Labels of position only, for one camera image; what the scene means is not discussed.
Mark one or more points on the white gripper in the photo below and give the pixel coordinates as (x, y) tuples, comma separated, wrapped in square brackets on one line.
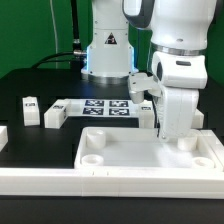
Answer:
[(179, 78)]

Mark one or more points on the white desk top tray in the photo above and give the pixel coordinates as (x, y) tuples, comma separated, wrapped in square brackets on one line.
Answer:
[(114, 147)]

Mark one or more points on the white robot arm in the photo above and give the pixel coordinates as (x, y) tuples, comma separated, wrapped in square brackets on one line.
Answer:
[(179, 27)]

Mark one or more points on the white U-shaped marker base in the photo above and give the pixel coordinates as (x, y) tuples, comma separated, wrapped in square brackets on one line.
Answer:
[(58, 113)]

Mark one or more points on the white L-shaped obstacle fence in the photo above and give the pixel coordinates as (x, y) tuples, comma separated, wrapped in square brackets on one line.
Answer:
[(117, 182)]

